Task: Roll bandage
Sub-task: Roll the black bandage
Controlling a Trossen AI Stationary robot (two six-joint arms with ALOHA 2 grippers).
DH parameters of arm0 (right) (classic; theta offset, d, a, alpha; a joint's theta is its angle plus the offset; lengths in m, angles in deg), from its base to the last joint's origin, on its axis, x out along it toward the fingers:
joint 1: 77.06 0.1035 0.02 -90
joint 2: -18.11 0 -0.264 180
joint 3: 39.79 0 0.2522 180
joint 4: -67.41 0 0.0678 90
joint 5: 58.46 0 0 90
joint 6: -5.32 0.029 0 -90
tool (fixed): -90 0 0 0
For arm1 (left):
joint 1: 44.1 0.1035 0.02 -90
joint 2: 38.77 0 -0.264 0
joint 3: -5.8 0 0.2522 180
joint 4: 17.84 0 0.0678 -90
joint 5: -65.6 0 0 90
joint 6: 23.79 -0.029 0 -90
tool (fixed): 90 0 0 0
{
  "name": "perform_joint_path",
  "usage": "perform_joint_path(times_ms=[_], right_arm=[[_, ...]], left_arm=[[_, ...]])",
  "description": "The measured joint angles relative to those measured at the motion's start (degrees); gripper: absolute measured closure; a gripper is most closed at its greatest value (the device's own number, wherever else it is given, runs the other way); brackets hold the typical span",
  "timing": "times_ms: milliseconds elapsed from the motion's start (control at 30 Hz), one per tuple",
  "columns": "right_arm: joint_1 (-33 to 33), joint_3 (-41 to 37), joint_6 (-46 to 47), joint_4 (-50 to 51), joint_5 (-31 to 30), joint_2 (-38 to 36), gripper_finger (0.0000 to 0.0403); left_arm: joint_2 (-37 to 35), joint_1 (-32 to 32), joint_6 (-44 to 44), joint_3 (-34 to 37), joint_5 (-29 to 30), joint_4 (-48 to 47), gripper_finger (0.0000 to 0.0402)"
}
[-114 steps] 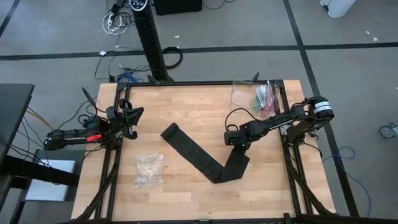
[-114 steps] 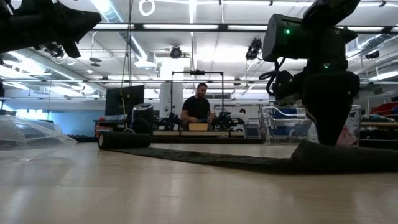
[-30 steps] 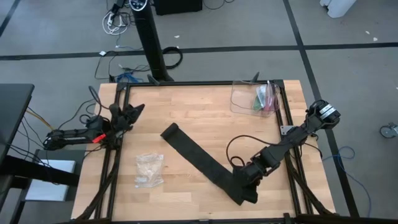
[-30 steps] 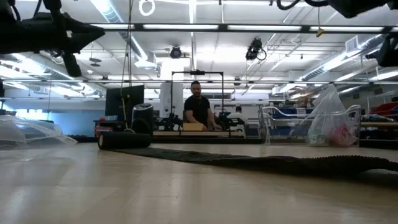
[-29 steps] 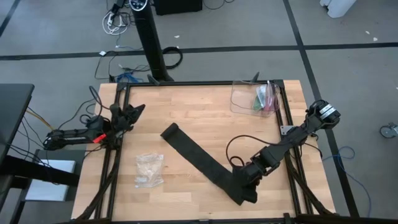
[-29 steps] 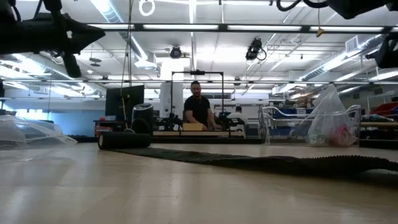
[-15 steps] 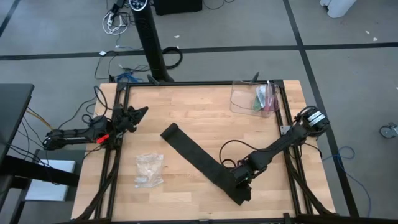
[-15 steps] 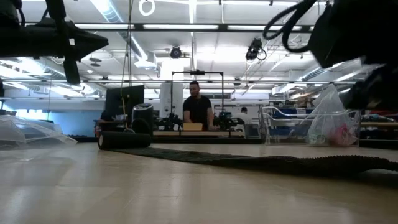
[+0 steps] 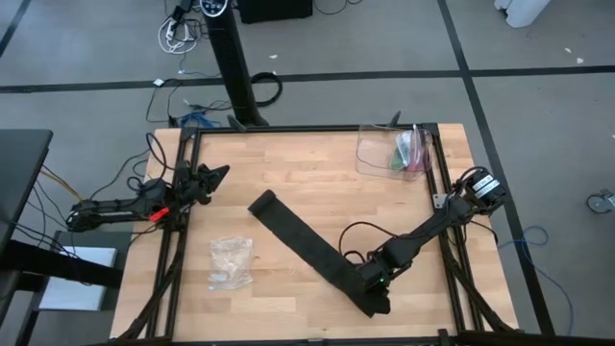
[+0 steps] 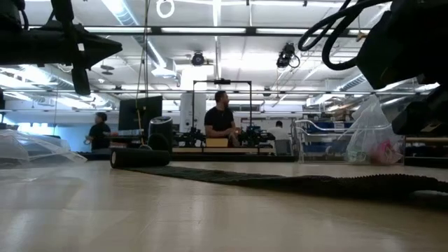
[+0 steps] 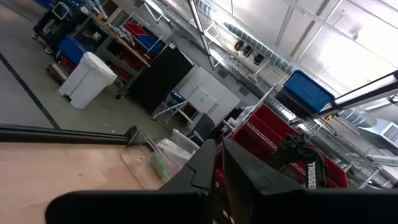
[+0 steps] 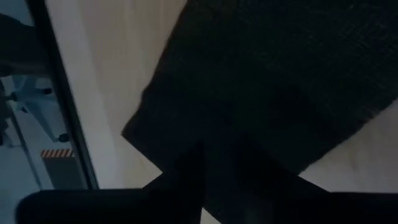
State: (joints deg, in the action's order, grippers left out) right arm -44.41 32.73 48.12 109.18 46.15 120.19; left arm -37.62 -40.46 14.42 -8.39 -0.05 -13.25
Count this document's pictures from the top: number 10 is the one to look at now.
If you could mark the clear bag with items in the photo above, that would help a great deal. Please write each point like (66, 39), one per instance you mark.
(369, 119)

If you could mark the distant black metal frame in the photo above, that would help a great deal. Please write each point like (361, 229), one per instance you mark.
(222, 81)

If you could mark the black aluminium table frame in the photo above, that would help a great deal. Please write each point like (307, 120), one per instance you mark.
(227, 158)

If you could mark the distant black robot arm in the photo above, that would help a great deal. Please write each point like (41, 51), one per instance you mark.
(253, 136)
(190, 136)

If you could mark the grey chair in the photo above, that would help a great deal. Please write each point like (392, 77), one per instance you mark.
(283, 147)

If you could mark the person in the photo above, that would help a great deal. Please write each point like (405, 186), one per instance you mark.
(99, 134)
(279, 133)
(218, 119)

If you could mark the green item in bag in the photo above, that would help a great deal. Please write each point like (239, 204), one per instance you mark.
(357, 157)

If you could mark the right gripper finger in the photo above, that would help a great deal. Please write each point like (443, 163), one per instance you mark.
(381, 45)

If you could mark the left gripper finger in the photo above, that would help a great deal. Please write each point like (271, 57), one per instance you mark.
(99, 49)

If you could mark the yellow box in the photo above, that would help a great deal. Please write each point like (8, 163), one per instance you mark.
(217, 142)

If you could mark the clear plastic bag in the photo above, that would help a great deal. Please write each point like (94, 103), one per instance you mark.
(35, 150)

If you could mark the pink roll in bag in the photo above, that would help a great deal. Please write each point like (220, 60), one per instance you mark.
(385, 154)

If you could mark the black computer monitor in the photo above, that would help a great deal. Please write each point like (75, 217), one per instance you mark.
(140, 112)

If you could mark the distant wooden table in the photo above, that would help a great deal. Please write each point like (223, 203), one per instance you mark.
(238, 150)

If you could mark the clear plastic bin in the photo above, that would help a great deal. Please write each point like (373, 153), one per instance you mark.
(308, 140)

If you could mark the dark fabric mat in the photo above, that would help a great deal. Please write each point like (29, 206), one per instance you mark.
(140, 158)

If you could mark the yellow hanging hook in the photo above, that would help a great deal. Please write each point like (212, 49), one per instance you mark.
(360, 36)

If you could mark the black overhead light bar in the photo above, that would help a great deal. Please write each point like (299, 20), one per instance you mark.
(250, 31)

